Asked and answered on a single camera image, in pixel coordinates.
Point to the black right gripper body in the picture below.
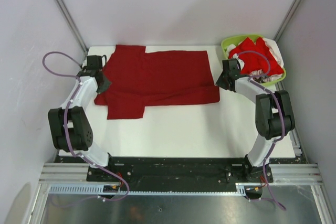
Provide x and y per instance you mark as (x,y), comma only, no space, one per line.
(227,75)

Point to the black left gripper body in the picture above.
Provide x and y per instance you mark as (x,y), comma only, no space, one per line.
(102,75)

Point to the dark red t-shirt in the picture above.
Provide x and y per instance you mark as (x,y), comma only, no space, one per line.
(140,79)

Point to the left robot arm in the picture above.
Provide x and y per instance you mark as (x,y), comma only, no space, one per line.
(70,129)

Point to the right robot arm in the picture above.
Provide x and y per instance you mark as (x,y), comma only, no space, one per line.
(274,117)

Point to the white floral shirt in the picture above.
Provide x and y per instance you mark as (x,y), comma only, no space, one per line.
(274,48)

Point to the bright red shirt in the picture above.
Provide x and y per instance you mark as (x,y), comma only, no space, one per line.
(255,56)

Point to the green plastic basket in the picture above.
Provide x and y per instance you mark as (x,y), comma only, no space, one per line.
(270,83)

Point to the left corner aluminium post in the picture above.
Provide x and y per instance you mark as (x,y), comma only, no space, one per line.
(71,24)

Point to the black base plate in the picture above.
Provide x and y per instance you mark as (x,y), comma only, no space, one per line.
(184,173)

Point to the grey slotted cable duct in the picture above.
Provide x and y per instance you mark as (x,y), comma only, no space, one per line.
(92,189)

